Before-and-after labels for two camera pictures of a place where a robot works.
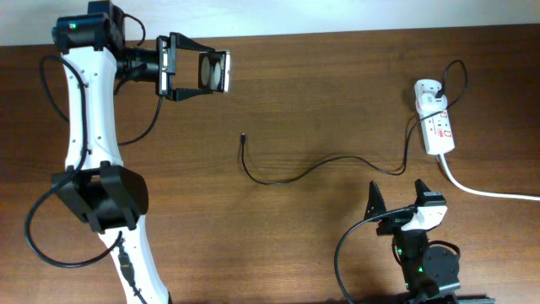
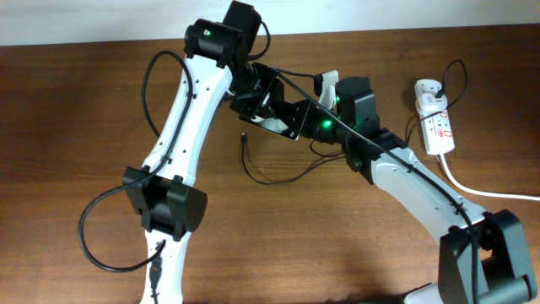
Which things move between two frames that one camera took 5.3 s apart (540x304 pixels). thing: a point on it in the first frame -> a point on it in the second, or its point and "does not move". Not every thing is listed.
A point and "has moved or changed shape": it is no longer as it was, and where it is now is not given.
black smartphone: [213, 70] has moved or changed shape
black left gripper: [169, 67] -> [261, 105]
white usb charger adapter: [428, 104] does not move
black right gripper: [376, 204] -> [307, 109]
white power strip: [435, 126] does not move
